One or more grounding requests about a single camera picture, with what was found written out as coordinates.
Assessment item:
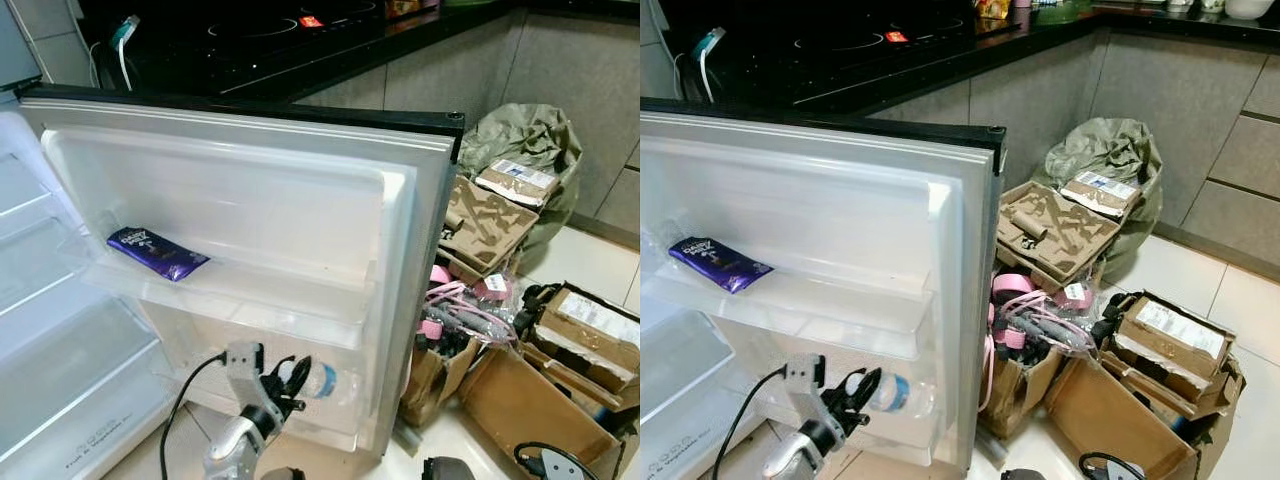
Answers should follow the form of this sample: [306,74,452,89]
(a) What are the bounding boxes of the clear fridge door shelf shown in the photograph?
[80,224,387,352]
[150,325,397,457]
[645,234,947,362]
[714,338,952,468]

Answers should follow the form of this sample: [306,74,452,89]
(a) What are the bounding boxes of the clear plastic water bottle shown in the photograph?
[290,358,362,407]
[860,371,937,420]

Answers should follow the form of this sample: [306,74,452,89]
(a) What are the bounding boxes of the green dish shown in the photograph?
[1030,0,1097,26]

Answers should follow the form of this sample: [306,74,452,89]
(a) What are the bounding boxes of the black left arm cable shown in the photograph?
[160,350,231,480]
[712,364,792,480]

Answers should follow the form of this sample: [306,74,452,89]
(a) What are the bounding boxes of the small cardboard box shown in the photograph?
[400,335,482,430]
[977,345,1062,440]

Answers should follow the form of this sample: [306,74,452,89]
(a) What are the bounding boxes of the large open cardboard box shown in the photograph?
[1044,353,1247,480]
[459,343,641,480]

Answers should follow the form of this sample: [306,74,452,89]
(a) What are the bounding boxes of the clear bag of pink cables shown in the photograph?
[984,272,1102,363]
[420,265,518,348]

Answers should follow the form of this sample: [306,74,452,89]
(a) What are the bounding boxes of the purple chocolate bar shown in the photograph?
[107,227,211,283]
[668,237,775,295]

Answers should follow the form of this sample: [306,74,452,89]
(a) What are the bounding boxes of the teal plug with white cable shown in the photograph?
[692,27,727,105]
[108,14,142,93]

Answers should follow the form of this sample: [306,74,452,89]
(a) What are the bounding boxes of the black induction cooktop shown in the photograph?
[783,0,987,58]
[193,0,388,48]

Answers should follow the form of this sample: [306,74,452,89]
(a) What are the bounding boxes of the flat brown box white label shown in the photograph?
[1060,170,1144,222]
[475,158,560,210]

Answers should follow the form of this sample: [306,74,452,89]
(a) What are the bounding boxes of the brown moulded pulp tray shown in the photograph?
[438,175,542,283]
[996,180,1122,293]

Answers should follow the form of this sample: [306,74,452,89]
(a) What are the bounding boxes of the grey green sack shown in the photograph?
[1044,117,1167,267]
[460,103,584,252]

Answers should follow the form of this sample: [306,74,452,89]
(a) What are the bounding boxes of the cardboard box with shipping label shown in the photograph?
[1108,291,1237,397]
[528,284,641,387]

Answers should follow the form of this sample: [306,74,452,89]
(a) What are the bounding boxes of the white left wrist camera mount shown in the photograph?
[785,353,824,421]
[224,342,265,409]

